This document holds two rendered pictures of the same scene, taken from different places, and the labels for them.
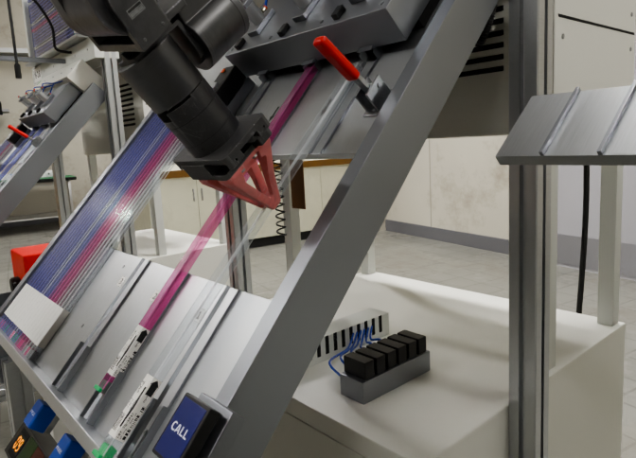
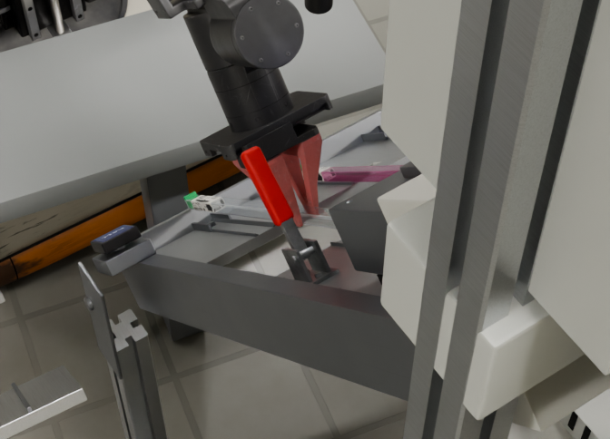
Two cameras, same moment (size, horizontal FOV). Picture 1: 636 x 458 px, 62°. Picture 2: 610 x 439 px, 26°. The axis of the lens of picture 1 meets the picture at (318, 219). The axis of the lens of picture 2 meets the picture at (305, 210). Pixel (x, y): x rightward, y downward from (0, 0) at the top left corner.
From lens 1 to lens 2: 1.24 m
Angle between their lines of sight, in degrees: 87
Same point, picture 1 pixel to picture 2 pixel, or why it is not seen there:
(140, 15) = not seen: outside the picture
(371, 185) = (230, 305)
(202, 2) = (220, 14)
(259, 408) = (156, 292)
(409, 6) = (361, 245)
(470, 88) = not seen: outside the picture
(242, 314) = (225, 247)
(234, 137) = (227, 135)
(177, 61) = (198, 41)
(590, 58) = not seen: outside the picture
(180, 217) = not seen: outside the picture
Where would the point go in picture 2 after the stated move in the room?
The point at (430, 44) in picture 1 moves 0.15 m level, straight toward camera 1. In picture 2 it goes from (299, 298) to (98, 238)
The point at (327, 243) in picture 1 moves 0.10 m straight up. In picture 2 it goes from (194, 284) to (186, 216)
